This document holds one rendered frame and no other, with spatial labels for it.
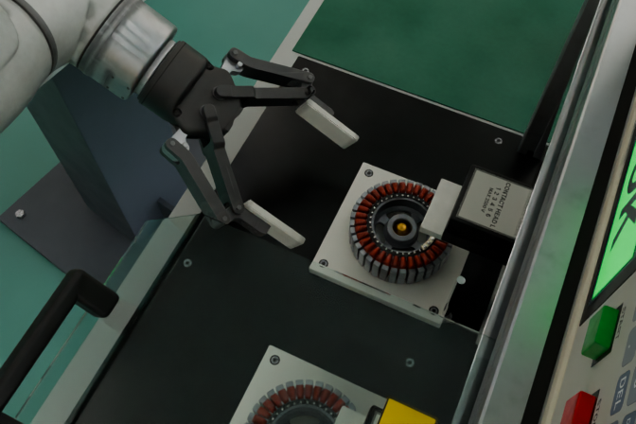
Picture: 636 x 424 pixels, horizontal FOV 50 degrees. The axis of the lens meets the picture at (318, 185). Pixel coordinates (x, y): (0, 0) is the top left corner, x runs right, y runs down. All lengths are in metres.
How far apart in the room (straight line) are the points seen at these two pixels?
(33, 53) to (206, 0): 1.52
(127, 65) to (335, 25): 0.40
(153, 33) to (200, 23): 1.39
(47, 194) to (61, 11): 1.18
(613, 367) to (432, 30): 0.75
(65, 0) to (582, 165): 0.44
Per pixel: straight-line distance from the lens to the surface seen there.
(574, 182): 0.43
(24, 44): 0.61
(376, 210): 0.74
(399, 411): 0.41
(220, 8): 2.08
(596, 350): 0.31
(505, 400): 0.36
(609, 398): 0.28
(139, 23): 0.66
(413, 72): 0.93
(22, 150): 1.90
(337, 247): 0.75
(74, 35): 0.65
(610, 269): 0.35
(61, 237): 1.72
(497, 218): 0.63
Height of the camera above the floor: 1.46
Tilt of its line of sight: 60 degrees down
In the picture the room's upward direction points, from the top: straight up
